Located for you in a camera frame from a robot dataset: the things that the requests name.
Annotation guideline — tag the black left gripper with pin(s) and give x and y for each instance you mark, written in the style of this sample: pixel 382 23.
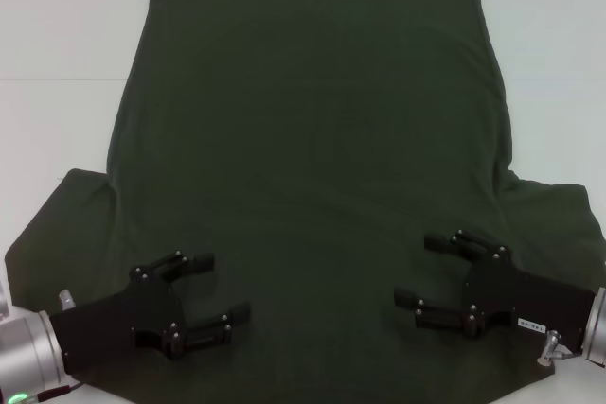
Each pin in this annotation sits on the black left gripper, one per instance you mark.
pixel 118 319

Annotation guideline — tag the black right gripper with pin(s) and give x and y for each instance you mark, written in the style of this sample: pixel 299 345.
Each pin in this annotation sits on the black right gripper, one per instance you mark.
pixel 530 300

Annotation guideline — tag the dark green t-shirt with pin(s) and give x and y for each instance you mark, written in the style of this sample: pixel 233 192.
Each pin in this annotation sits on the dark green t-shirt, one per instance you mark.
pixel 303 139

